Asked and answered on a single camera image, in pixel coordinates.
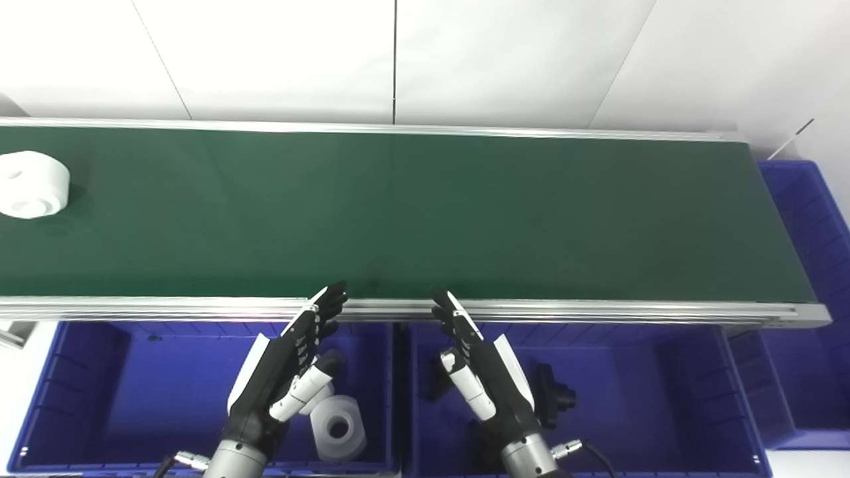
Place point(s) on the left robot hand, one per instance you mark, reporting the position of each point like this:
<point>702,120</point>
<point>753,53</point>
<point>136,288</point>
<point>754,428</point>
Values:
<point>279,372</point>

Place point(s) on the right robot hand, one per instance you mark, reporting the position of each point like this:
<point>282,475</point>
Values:
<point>495,385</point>

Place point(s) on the white round plastic part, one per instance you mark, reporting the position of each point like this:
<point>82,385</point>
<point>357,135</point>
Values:
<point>33,186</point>
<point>321,397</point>

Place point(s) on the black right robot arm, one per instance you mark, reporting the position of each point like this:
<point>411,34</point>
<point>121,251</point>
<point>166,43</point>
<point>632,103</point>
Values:
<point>528,458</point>

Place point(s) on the black plastic part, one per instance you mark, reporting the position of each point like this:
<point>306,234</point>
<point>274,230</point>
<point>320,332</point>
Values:
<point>554,398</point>

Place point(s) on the green conveyor belt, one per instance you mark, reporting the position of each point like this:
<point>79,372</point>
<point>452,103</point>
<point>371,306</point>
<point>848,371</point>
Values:
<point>425,212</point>
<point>531,311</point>

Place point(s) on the white hexagonal plastic part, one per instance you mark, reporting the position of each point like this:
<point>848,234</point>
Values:
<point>339,441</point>

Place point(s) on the blue plastic bin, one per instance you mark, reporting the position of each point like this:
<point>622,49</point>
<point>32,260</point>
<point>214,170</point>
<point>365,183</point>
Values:
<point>810,219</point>
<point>631,398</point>
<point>133,398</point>

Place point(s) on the aluminium conveyor leg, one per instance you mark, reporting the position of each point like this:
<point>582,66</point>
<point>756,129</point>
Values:
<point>16,332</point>

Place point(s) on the thin grey rod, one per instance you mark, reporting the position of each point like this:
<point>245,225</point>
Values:
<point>793,138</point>

